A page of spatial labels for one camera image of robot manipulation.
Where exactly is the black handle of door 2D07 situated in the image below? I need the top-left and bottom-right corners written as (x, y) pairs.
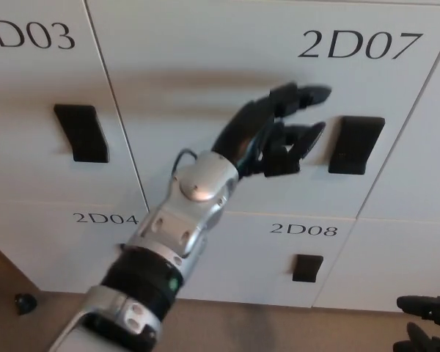
top-left (327, 116), bottom-right (386, 175)

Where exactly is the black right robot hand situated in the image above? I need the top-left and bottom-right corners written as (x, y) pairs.
top-left (393, 295), bottom-right (440, 352)

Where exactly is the tall white unlabelled locker door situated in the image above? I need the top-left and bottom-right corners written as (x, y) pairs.
top-left (358, 0), bottom-right (440, 223)

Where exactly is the black handle of door 2D03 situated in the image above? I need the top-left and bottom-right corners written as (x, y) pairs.
top-left (54, 104), bottom-right (110, 164)

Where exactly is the white locker door 2D08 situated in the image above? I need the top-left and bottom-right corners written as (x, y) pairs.
top-left (174, 210), bottom-right (357, 309)

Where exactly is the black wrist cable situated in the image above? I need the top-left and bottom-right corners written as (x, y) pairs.
top-left (171, 148), bottom-right (199, 181)

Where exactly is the brown wooden panel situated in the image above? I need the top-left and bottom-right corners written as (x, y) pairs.
top-left (0, 236), bottom-right (42, 294)

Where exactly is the low white unlabelled locker door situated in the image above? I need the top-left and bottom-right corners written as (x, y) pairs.
top-left (310, 217), bottom-right (440, 317)

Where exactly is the white locker door 2D07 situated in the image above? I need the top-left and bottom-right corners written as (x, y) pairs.
top-left (84, 0), bottom-right (440, 221)

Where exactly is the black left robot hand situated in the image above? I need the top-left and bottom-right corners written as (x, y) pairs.
top-left (211, 83), bottom-right (333, 180)

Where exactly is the black floor door stopper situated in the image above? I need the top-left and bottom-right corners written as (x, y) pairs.
top-left (14, 293), bottom-right (38, 317)

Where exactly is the black handle of door 2D08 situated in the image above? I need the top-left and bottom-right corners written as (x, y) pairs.
top-left (292, 254), bottom-right (325, 284)

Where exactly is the white locker door 2D04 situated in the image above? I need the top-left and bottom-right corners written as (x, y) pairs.
top-left (0, 199), bottom-right (151, 295)

